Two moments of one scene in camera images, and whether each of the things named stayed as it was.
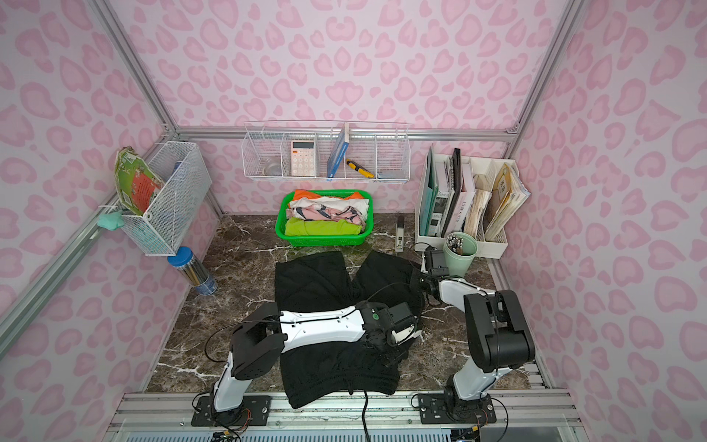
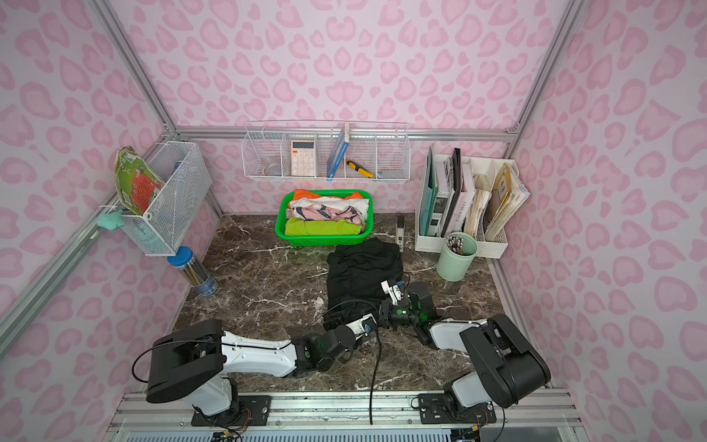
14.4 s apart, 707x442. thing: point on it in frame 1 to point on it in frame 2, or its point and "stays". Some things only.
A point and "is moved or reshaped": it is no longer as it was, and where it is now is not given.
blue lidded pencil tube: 193,271 stays
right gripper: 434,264 to 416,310
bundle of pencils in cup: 455,243 stays
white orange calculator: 303,157 stays
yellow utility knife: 359,168 stays
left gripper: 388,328 to 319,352
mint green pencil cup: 458,265 stays
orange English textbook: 509,187 stays
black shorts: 325,283 is moved or reshaped
